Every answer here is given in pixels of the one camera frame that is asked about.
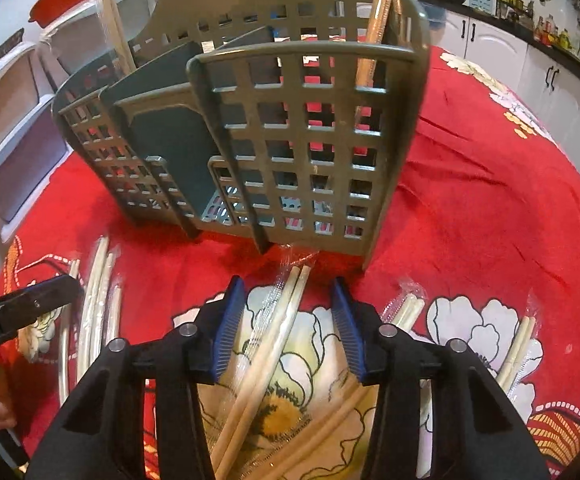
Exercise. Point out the cluster of condiment bottles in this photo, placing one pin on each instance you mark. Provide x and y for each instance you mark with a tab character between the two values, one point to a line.
552	35

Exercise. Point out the wooden chopsticks pair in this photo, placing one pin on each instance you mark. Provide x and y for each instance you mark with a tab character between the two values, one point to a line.
379	10
407	312
87	330
320	435
517	347
267	360
114	315
117	20

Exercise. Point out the metal spice rack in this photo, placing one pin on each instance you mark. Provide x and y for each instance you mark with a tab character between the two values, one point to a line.
512	5

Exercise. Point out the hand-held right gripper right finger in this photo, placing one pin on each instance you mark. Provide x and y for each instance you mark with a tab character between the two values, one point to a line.
347	332

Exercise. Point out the red floral tablecloth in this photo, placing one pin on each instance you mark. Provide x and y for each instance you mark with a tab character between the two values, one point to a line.
469	210

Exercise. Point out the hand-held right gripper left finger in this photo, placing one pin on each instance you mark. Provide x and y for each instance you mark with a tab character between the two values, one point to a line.
230	327

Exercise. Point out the person's left hand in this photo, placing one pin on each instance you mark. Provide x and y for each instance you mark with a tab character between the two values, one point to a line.
1	407

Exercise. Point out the white kitchen base cabinets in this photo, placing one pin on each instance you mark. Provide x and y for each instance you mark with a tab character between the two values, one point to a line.
494	45

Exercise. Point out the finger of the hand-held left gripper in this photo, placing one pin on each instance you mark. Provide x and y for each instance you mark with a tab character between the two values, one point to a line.
45	305

